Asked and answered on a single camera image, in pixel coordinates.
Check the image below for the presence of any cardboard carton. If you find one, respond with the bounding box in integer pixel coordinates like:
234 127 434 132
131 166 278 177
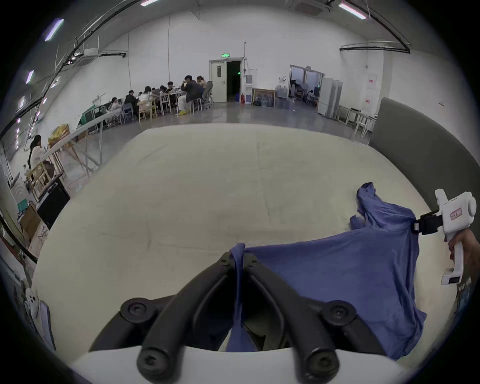
19 202 43 241

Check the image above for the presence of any white cabinet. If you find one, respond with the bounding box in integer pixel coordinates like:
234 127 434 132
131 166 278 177
318 78 343 119

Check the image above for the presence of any wooden chair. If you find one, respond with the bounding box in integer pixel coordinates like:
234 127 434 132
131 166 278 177
29 164 57 200

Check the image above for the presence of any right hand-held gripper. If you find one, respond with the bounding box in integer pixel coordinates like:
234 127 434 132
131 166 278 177
412 189 477 287

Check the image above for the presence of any bed with beige sheet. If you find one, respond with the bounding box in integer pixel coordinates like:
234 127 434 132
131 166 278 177
32 124 456 372

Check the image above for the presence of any blue shirt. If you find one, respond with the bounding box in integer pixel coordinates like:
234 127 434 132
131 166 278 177
225 182 427 361

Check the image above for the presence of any framed picture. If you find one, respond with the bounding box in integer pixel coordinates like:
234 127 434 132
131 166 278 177
252 88 277 108

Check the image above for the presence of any grey door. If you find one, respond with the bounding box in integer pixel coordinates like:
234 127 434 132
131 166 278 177
209 59 227 103

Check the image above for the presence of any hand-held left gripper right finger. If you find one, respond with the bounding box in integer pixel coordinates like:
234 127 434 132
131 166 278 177
243 252 385 382

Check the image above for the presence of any person's right hand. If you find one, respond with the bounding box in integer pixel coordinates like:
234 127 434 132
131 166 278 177
448 227 480 274

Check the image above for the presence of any black box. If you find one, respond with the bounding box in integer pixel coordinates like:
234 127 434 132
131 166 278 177
37 182 71 229

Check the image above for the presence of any long white table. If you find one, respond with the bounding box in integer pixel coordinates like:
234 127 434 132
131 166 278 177
47 112 118 177

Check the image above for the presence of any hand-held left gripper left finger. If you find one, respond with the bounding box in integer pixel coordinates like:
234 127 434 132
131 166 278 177
89 251 238 382

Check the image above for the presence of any group of people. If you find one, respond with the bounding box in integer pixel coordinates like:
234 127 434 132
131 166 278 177
109 75 214 124

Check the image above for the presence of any small white table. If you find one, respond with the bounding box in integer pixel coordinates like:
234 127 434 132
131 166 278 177
337 105 377 138

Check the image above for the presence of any grey padded headboard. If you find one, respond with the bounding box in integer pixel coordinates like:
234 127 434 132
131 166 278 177
369 97 480 241

